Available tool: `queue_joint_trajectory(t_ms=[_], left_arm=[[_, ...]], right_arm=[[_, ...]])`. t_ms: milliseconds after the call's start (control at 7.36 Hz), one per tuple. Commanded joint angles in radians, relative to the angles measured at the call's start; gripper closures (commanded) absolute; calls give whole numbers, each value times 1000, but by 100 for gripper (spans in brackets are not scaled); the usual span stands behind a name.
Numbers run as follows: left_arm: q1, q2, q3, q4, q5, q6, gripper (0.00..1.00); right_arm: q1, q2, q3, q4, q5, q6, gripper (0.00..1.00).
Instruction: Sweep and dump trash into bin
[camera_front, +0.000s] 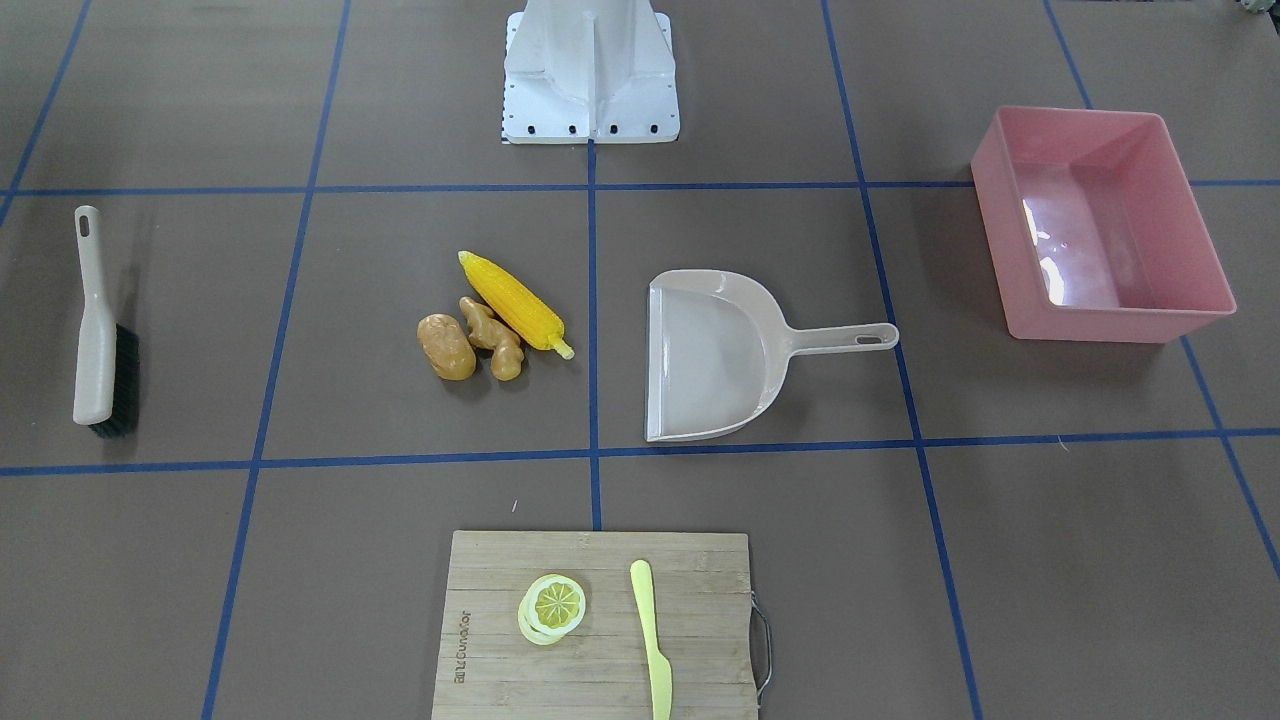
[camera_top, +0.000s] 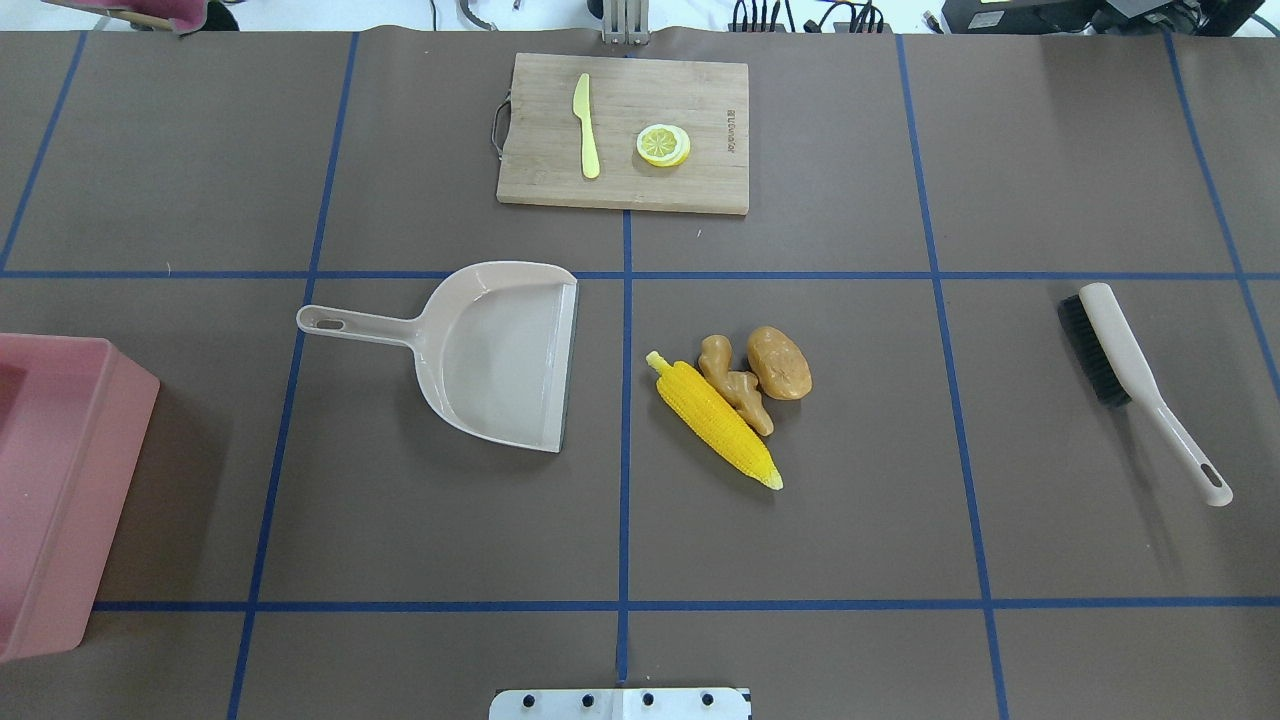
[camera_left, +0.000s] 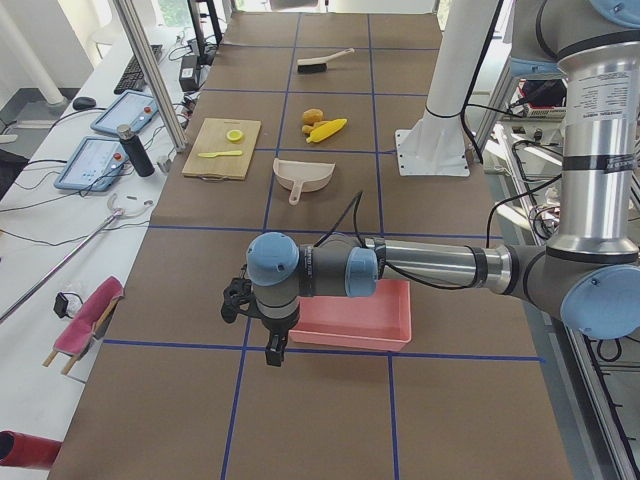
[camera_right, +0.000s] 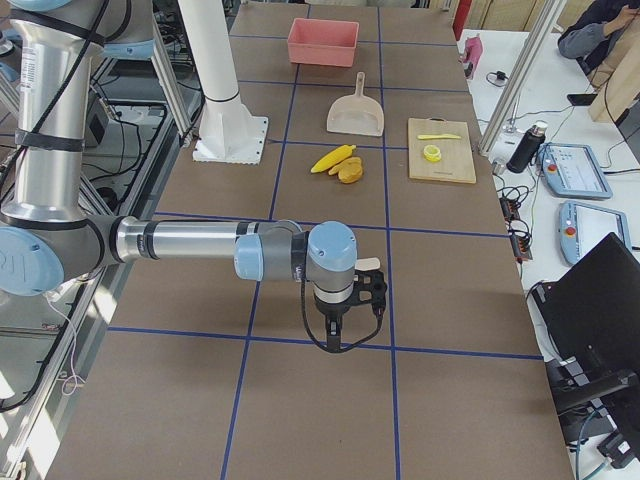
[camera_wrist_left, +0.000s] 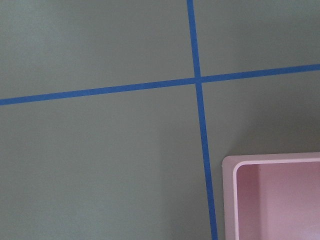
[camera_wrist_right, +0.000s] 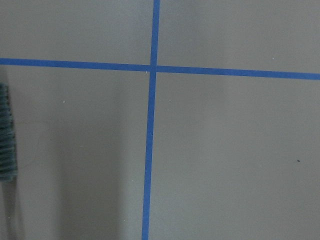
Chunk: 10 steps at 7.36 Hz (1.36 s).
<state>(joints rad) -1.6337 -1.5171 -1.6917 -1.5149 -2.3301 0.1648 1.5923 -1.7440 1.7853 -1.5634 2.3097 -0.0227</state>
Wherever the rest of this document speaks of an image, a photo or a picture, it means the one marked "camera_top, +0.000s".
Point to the tan toy ginger root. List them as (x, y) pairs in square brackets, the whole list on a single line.
[(739, 389)]

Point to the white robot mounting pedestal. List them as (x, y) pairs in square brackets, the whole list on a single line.
[(623, 703)]

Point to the pink cloth on wooden rack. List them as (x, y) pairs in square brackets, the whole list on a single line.
[(183, 17)]

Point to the beige hand brush black bristles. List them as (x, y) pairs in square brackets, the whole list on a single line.
[(1114, 364)]

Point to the yellow toy lemon slices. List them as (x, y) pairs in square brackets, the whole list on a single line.
[(663, 145)]

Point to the bamboo cutting board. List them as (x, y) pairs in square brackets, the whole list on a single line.
[(540, 156)]

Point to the yellow plastic knife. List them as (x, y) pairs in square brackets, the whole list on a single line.
[(581, 108)]

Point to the brown toy potato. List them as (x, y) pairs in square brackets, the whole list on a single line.
[(779, 364)]

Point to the yellow toy corn cob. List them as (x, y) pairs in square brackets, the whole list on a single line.
[(694, 400)]

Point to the beige plastic dustpan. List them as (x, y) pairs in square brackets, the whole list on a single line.
[(491, 348)]

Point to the pink plastic bin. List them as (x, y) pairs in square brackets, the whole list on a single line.
[(74, 416)]

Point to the aluminium frame post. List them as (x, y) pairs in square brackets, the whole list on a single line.
[(625, 22)]

